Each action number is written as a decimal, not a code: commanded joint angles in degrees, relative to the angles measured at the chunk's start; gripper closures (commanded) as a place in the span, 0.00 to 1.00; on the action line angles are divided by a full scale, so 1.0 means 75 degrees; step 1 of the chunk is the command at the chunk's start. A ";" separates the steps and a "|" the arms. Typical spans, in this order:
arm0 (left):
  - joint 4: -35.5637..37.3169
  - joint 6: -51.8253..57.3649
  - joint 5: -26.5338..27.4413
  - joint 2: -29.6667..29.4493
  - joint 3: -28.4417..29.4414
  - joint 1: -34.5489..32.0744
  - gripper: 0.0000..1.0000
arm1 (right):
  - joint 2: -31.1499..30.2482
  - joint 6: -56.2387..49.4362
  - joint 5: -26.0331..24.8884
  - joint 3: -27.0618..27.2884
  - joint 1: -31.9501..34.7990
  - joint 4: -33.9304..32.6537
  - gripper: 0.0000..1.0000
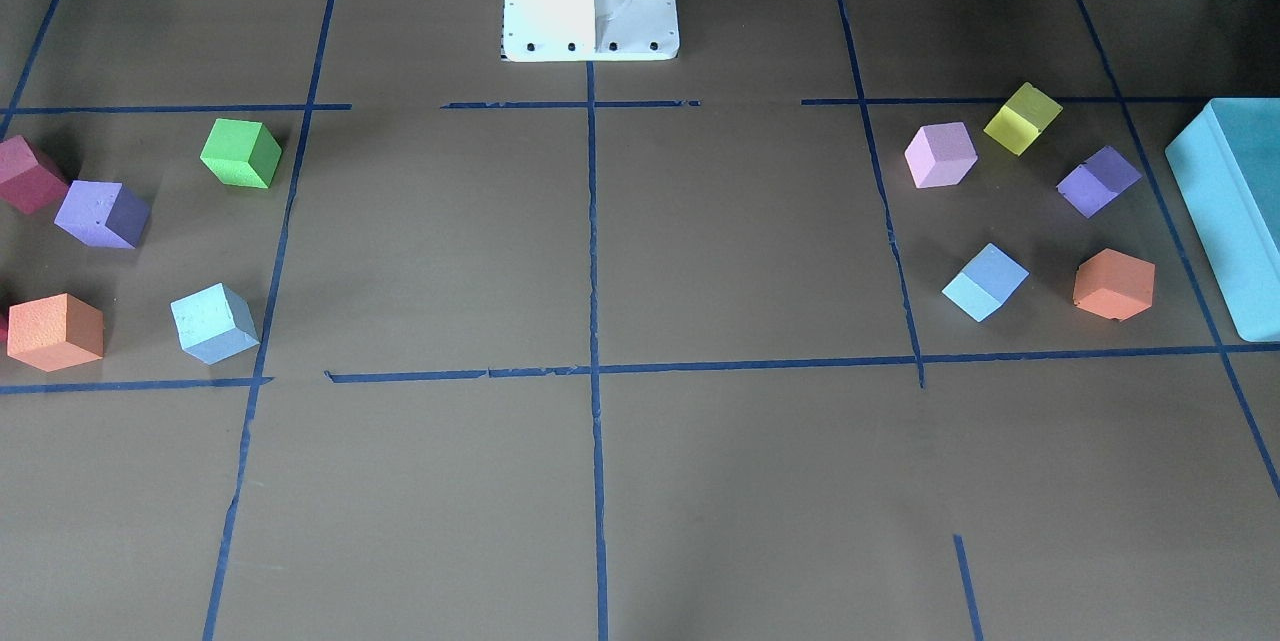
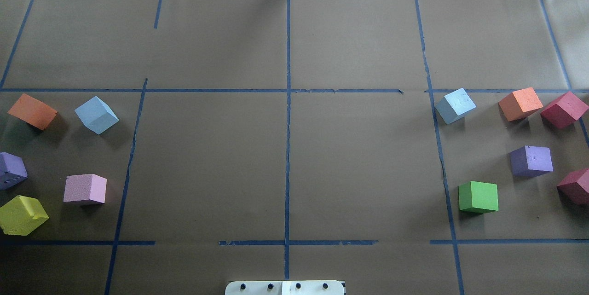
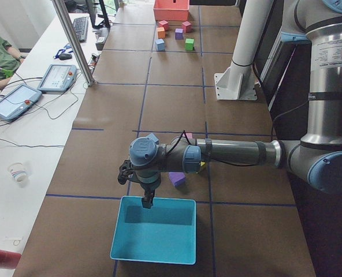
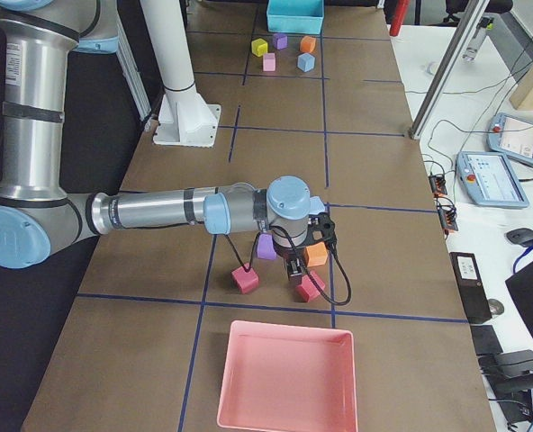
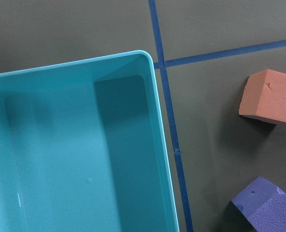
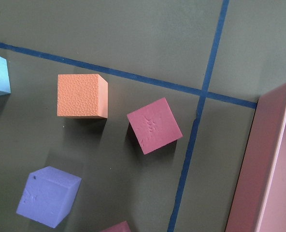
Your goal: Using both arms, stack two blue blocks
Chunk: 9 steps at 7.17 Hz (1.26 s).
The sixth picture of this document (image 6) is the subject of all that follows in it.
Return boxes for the maroon foam block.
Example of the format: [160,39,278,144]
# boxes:
[101,221,131,232]
[127,98,183,155]

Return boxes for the right blue tape line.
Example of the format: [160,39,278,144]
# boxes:
[167,0,229,232]

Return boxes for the orange foam block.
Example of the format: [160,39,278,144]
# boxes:
[57,74,108,118]

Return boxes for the purple foam block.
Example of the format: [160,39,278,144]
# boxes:
[16,166,82,228]

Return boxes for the pink plastic bin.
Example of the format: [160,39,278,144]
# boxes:
[226,83,286,232]

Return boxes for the long blue tape line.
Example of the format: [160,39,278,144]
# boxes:
[0,40,257,109]

